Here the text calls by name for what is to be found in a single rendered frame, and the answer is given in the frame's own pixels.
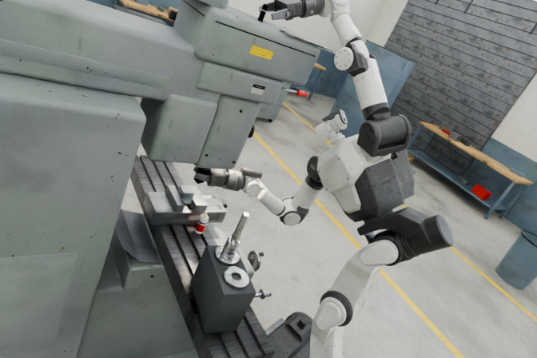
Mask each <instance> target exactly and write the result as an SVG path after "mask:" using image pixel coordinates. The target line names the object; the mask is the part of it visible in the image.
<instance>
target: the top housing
mask: <svg viewBox="0 0 537 358"><path fill-rule="evenodd" d="M257 19H258V17H256V16H253V15H251V14H248V13H245V12H243V11H241V10H238V9H235V8H233V7H231V6H227V8H226V9H221V8H217V7H215V6H211V5H209V4H206V3H203V2H200V1H198V0H181V3H180V5H179V9H178V12H177V16H176V19H175V23H174V25H173V28H175V29H177V30H178V31H179V32H180V33H181V34H182V35H183V36H184V37H185V38H186V39H187V40H188V41H189V42H190V43H191V44H192V45H193V47H194V54H195V56H196V57H197V58H200V59H202V60H206V61H209V62H214V63H217V64H220V65H223V66H228V67H232V68H235V69H238V70H243V71H246V72H250V73H253V74H258V75H261V76H264V77H267V78H272V79H276V80H279V81H282V82H287V83H290V84H293V85H297V86H304V85H305V83H306V82H307V80H308V77H309V75H310V73H311V72H312V69H313V66H314V65H315V63H316V60H317V58H318V56H319V54H320V48H319V47H318V46H314V45H312V44H309V43H307V42H303V41H301V40H299V39H297V38H292V37H289V36H288V35H285V34H284V33H281V32H280V31H279V30H284V31H286V32H289V33H290V34H293V35H296V36H298V37H300V38H301V36H299V35H297V34H295V33H293V32H292V31H291V30H288V29H287V28H286V27H282V26H278V25H276V24H274V23H271V22H268V21H266V20H264V21H263V22H260V21H257Z"/></svg>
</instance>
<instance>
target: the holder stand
mask: <svg viewBox="0 0 537 358"><path fill-rule="evenodd" d="M223 248H224V245H206V247H205V250H204V252H203V254H202V256H201V259H200V261H199V264H198V266H197V269H196V271H195V273H194V275H193V278H192V280H191V285H192V288H193V293H194V296H195V299H196V302H197V307H198V310H199V313H200V316H201V321H202V324H203V328H204V330H205V333H211V332H226V331H233V330H237V328H238V327H239V325H240V323H241V321H242V319H243V317H244V315H245V313H246V312H247V310H248V308H249V305H250V304H251V303H252V301H253V298H254V296H255V295H256V290H255V288H254V287H253V283H252V281H251V280H250V277H249V275H248V273H247V270H246V268H245V266H244V263H243V261H242V259H241V256H240V254H239V252H238V251H236V254H235V256H234V258H233V259H226V258H224V257H223V256H222V255H221V251H222V249H223Z"/></svg>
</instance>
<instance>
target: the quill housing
mask: <svg viewBox="0 0 537 358"><path fill-rule="evenodd" d="M217 104H218V107H217V111H216V113H215V116H214V119H213V122H212V125H211V126H210V129H209V132H208V135H207V138H206V139H205V143H204V145H203V148H202V151H201V154H200V156H199V158H198V161H197V163H195V164H194V165H195V166H196V167H199V168H210V169H233V168H234V167H235V166H236V164H237V161H238V159H239V157H240V155H241V151H242V149H243V148H244V145H245V142H246V140H247V138H248V136H249V133H250V130H251V128H252V127H253V123H254V121H255V119H256V117H257V114H258V112H259V109H260V107H261V104H260V102H257V101H250V100H246V99H242V98H238V97H231V96H227V95H224V94H221V96H220V99H219V101H218V103H217Z"/></svg>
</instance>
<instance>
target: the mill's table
mask: <svg viewBox="0 0 537 358"><path fill-rule="evenodd" d="M130 179H131V181H132V184H133V187H134V190H135V192H136V194H137V198H138V200H139V202H140V205H141V208H142V211H143V213H144V215H145V219H146V221H147V223H148V226H149V229H150V232H151V234H152V236H153V239H154V242H155V245H156V246H157V250H158V252H159V255H160V257H161V261H162V263H163V265H164V267H165V271H166V273H167V276H168V278H169V282H170V284H171V286H172V289H173V292H174V294H175V297H176V299H177V303H178V305H179V307H180V310H181V313H182V316H183V317H184V320H185V323H186V326H187V328H188V330H189V334H190V336H191V338H192V341H193V344H194V347H195V349H196V351H197V354H198V357H199V358H272V355H273V354H274V352H275V349H274V348H273V346H272V344H271V342H270V340H269V339H268V337H267V335H266V333H265V331H264V329H263V328H262V326H261V323H260V322H259V320H258V319H257V316H256V315H255V313H254V311H253V309H252V307H251V306H250V305H249V308H248V310H247V312H246V313H245V315H244V317H243V319H242V321H241V323H240V325H239V327H238V328H237V330H233V331H226V332H211V333H205V330H204V328H203V324H202V321H201V316H200V313H199V310H198V307H197V302H196V299H195V296H194V293H193V288H192V285H191V280H192V278H193V275H194V273H195V271H196V269H197V266H198V264H199V261H200V259H201V256H202V254H203V252H204V250H205V247H206V245H217V243H216V241H215V240H214V238H213V236H212V234H211V232H210V231H209V229H208V227H207V225H206V226H205V230H204V232H203V233H202V234H199V233H196V232H195V228H196V225H197V224H185V225H152V224H151V222H150V219H149V216H148V214H147V212H146V210H145V206H144V205H143V203H144V200H145V196H146V194H147V192H165V190H166V188H167V185H175V187H176V189H177V190H178V189H179V186H180V185H184V183H183V181H182V179H181V178H180V176H179V174H178V172H177V171H176V169H175V167H174V165H173V163H172V162H167V161H151V160H150V159H148V157H147V156H146V155H140V157H138V156H137V155H136V158H135V161H134V163H133V168H132V172H131V174H130Z"/></svg>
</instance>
